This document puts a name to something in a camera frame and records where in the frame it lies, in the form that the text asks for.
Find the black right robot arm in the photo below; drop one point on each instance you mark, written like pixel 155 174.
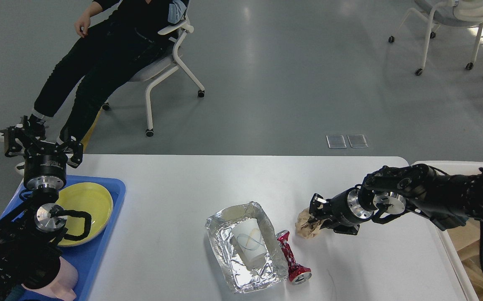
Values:
pixel 448 201

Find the brown paper ball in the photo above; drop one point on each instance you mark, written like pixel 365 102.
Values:
pixel 304 227

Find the yellow plastic plate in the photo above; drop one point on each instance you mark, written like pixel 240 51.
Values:
pixel 92 198

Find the white rolling chair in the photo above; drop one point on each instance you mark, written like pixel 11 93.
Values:
pixel 451 13

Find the white grey person chair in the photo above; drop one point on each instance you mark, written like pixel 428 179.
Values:
pixel 165 66

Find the crushed red can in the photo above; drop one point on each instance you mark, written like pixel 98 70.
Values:
pixel 297 274

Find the white plastic bin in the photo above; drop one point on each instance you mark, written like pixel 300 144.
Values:
pixel 464 168

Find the transparent floor plate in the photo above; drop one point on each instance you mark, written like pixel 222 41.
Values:
pixel 358 141
pixel 336 142

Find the person bare hand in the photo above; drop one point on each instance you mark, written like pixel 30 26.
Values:
pixel 82 24

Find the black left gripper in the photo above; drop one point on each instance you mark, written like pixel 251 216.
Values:
pixel 44 165

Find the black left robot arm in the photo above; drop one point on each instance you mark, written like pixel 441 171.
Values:
pixel 31 232

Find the aluminium foil tray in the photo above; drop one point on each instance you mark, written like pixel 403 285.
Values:
pixel 240 277

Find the pink mug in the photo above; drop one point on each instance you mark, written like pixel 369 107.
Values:
pixel 61 284

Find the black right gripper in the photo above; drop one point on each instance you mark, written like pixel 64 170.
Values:
pixel 346 212

